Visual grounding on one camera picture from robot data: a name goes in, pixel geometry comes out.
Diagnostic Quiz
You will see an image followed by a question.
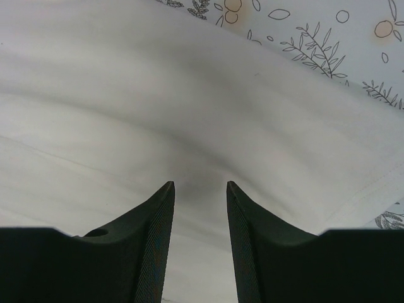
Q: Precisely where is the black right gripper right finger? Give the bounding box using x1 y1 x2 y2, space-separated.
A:
227 181 403 302

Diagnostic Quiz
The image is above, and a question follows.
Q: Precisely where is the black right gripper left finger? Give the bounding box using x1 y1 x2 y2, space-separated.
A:
1 181 175 302

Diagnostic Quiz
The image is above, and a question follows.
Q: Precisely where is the white t shirt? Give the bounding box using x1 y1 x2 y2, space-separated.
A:
0 0 404 303

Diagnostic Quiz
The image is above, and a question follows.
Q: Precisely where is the floral table cloth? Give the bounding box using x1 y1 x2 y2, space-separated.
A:
165 1 403 230

